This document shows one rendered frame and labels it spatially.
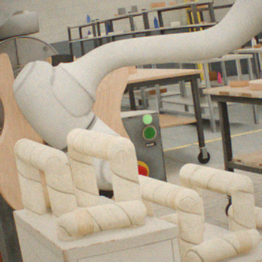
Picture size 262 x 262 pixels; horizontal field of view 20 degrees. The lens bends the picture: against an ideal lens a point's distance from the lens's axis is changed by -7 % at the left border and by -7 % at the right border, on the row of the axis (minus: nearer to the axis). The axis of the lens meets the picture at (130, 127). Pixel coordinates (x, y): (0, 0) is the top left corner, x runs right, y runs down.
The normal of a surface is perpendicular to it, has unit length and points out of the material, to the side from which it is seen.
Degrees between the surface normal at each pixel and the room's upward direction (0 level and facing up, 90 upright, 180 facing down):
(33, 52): 83
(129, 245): 90
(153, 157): 90
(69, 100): 89
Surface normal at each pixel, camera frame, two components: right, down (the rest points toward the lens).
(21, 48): 0.32, -0.07
